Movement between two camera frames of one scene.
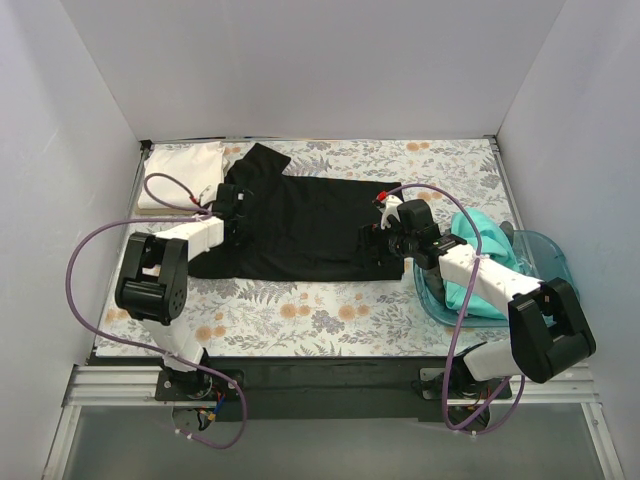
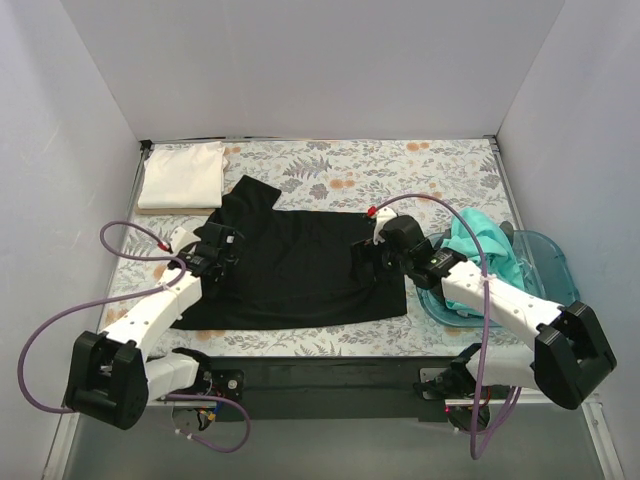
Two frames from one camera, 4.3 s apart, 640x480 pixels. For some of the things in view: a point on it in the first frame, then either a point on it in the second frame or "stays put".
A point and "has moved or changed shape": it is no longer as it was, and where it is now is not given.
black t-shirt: (301, 227) has moved or changed shape
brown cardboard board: (163, 212) stays put
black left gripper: (238, 211) -> (223, 240)
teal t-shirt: (492, 245) stays put
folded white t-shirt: (198, 166) stays put
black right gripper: (373, 241) -> (368, 255)
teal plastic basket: (539, 256) stays put
